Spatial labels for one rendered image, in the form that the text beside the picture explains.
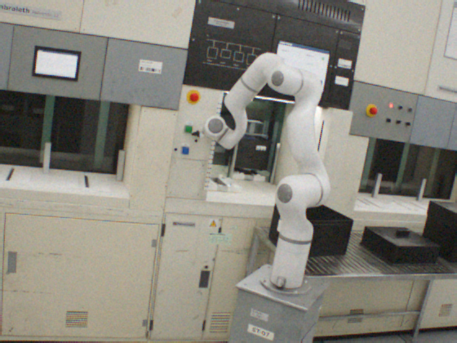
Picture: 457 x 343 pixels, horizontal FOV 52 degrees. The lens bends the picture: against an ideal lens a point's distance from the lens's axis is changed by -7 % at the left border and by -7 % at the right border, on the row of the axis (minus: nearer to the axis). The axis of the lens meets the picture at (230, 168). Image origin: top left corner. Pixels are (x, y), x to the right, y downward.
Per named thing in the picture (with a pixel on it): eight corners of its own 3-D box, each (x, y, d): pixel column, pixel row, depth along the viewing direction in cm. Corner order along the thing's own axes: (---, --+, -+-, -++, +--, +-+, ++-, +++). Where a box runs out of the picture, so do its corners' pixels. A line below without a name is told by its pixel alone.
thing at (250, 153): (230, 173, 295) (239, 121, 289) (219, 165, 314) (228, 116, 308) (268, 176, 303) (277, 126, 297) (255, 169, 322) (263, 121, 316)
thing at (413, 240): (392, 266, 218) (398, 240, 215) (357, 243, 245) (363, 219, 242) (437, 265, 228) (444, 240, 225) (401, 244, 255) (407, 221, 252)
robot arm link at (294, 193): (317, 241, 178) (331, 178, 173) (286, 249, 165) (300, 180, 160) (292, 231, 186) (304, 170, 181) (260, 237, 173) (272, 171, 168)
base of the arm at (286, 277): (300, 300, 169) (312, 252, 165) (251, 284, 177) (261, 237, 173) (316, 283, 186) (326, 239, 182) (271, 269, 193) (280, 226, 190)
